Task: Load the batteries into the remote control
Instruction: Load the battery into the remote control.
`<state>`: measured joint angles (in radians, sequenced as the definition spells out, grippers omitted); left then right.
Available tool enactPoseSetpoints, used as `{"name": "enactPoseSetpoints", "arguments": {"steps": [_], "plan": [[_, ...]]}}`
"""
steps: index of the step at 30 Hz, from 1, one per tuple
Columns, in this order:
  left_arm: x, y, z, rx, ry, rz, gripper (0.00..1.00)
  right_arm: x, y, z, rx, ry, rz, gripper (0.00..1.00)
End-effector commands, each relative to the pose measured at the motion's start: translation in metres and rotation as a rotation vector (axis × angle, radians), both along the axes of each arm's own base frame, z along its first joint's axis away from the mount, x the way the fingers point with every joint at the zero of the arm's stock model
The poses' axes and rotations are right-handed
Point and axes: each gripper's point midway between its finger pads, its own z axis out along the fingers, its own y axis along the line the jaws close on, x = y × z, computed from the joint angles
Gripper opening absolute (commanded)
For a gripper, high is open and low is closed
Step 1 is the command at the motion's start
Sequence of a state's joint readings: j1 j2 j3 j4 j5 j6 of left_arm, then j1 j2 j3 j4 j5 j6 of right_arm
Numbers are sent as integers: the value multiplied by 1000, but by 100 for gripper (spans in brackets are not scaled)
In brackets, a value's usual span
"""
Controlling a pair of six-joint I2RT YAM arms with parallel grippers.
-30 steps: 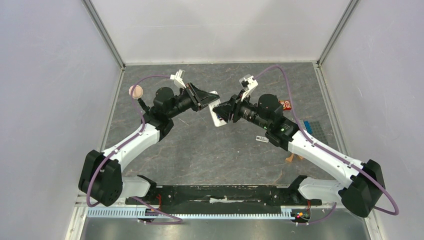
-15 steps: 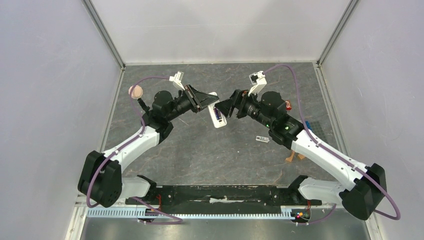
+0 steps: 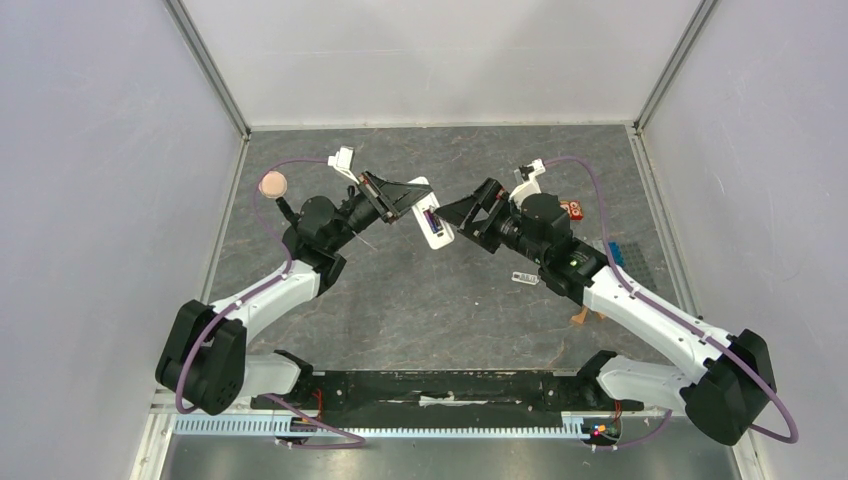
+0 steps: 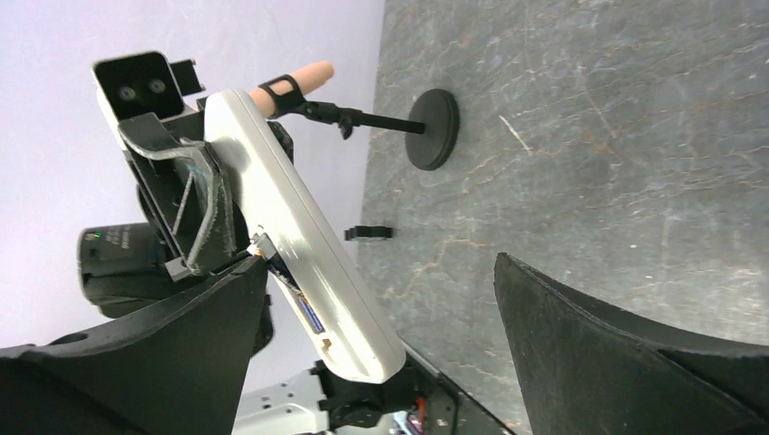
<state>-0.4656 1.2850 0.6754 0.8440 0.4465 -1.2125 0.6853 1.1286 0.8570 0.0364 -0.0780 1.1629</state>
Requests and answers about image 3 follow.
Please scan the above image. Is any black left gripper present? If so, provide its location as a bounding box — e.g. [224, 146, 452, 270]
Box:
[327, 169, 432, 252]

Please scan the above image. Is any purple battery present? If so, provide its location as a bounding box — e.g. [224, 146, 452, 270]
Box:
[423, 209, 443, 236]

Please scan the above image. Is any white remote control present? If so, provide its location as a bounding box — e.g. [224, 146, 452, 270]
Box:
[410, 190, 455, 250]

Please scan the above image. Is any white remote battery cover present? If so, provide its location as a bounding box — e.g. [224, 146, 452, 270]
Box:
[511, 272, 540, 285]

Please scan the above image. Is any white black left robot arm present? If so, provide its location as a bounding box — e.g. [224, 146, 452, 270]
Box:
[154, 171, 433, 415]

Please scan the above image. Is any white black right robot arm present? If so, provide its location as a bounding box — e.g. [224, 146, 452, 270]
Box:
[434, 179, 776, 446]

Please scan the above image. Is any wooden toy piece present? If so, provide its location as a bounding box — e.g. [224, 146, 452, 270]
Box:
[570, 306, 607, 325]

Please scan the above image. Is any blue grey toy brick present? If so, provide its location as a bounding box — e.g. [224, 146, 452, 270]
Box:
[607, 241, 626, 268]

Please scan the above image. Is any grey studded baseplate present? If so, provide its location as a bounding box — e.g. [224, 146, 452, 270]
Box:
[618, 242, 657, 290]

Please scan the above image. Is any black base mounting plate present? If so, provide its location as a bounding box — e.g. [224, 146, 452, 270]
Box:
[282, 370, 643, 429]

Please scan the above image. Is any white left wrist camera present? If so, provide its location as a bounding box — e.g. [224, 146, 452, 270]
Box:
[327, 146, 359, 184]

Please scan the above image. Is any white slotted cable duct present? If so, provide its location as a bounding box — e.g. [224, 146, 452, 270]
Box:
[173, 414, 586, 439]

